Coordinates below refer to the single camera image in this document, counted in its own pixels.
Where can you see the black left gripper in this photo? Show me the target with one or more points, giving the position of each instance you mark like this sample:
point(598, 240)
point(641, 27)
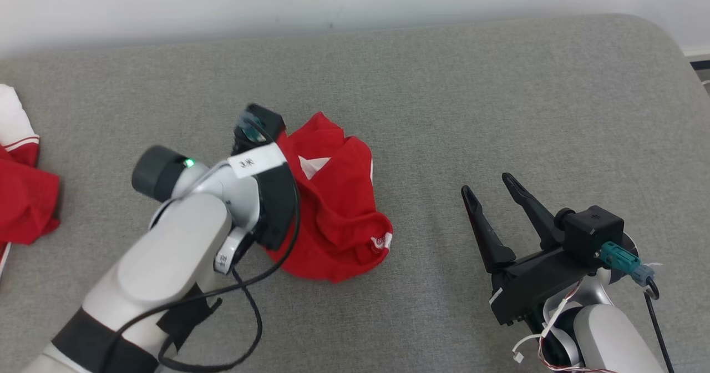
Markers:
point(275, 206)

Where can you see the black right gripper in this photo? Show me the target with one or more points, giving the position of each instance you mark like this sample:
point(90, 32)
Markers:
point(532, 287)

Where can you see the red white basketball shorts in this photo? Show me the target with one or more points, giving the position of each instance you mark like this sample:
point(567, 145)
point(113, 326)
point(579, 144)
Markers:
point(338, 217)

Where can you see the red white basketball jersey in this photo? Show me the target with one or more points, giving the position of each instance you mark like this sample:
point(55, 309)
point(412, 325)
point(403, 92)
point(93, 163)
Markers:
point(25, 201)

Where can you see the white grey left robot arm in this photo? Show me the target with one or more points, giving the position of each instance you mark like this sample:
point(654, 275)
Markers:
point(166, 262)

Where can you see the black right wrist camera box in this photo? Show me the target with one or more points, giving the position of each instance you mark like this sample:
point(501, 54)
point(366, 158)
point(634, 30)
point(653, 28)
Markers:
point(591, 231)

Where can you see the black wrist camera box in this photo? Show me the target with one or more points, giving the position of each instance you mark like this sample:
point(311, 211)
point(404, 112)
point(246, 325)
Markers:
point(265, 120)
point(591, 231)

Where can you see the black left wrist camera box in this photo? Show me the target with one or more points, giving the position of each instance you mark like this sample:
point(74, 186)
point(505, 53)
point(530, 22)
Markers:
point(265, 120)

